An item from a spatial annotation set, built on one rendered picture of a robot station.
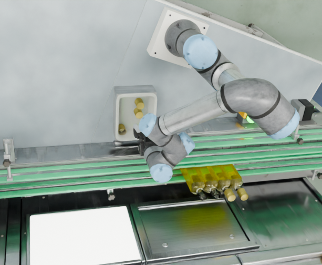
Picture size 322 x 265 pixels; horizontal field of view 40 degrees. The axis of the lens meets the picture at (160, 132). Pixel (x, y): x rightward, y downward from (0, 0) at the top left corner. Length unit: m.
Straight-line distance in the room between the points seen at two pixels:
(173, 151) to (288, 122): 0.43
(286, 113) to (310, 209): 0.91
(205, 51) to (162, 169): 0.45
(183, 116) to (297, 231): 0.87
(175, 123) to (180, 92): 0.57
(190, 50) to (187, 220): 0.73
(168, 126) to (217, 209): 0.65
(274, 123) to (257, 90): 0.12
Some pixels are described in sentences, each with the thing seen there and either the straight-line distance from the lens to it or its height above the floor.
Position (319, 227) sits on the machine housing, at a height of 1.23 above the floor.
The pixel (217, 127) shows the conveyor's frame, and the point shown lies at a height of 0.84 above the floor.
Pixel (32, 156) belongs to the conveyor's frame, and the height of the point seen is 0.83.
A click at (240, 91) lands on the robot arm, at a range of 1.32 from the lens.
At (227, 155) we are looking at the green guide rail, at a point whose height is 0.94.
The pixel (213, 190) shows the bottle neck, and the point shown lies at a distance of 1.88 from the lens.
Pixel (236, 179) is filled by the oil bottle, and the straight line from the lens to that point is 1.95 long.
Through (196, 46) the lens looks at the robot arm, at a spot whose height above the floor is 1.03.
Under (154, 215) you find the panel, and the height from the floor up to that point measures 1.07.
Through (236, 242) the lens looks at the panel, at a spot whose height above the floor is 1.28.
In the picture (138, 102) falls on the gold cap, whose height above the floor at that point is 0.81.
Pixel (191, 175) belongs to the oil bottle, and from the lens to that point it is 1.92.
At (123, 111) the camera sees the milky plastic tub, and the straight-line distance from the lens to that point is 1.96.
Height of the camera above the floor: 2.48
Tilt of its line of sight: 56 degrees down
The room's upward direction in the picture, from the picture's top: 154 degrees clockwise
